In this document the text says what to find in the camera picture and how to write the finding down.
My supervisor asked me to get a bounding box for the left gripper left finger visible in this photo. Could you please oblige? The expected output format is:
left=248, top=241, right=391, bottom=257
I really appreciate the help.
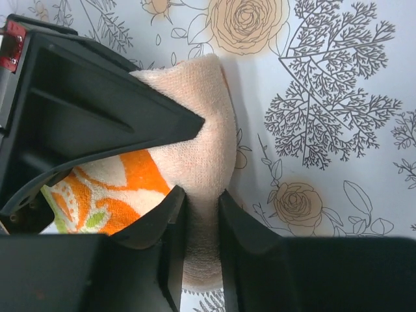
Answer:
left=1, top=187, right=187, bottom=311

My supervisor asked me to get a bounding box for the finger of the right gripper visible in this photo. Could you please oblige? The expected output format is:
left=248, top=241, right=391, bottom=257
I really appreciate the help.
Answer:
left=1, top=31, right=204, bottom=211

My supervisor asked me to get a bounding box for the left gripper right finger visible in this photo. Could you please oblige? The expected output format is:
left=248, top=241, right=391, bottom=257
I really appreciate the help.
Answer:
left=218, top=192, right=415, bottom=311

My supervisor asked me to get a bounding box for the orange patterned towel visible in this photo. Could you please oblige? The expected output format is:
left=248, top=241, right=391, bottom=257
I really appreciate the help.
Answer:
left=42, top=54, right=237, bottom=293

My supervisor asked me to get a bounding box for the floral patterned table mat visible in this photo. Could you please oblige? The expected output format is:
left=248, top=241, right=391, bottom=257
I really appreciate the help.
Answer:
left=1, top=1, right=415, bottom=311

